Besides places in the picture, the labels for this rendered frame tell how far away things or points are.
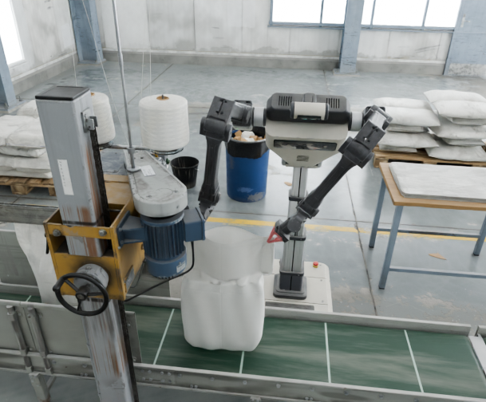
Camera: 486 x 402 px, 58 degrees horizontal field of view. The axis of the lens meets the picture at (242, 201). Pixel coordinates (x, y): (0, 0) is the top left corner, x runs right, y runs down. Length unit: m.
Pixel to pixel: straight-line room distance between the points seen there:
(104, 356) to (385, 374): 1.29
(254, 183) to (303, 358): 2.23
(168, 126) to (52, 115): 0.35
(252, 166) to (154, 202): 2.70
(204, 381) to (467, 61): 9.02
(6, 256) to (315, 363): 1.84
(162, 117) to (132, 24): 8.83
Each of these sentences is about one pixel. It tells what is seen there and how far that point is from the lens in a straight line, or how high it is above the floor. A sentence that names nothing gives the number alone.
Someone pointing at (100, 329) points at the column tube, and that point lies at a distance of 1.80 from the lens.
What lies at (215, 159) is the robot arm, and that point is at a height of 1.44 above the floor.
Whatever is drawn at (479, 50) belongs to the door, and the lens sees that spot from 10.34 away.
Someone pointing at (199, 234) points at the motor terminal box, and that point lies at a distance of 1.56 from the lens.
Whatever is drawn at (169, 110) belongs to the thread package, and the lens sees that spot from 1.46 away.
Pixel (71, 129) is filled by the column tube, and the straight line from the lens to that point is 1.36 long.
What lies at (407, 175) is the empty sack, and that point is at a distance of 3.26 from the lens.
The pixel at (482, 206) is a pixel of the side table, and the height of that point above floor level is 0.75.
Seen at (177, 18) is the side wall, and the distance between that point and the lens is 9.95.
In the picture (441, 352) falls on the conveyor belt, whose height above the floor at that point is 0.38.
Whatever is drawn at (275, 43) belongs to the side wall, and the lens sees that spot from 9.72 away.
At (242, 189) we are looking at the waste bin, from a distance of 4.19.
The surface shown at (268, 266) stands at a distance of 2.02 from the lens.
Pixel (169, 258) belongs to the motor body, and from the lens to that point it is 1.57.
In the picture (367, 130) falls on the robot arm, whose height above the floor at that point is 1.59.
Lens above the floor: 2.11
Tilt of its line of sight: 30 degrees down
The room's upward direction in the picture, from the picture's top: 1 degrees clockwise
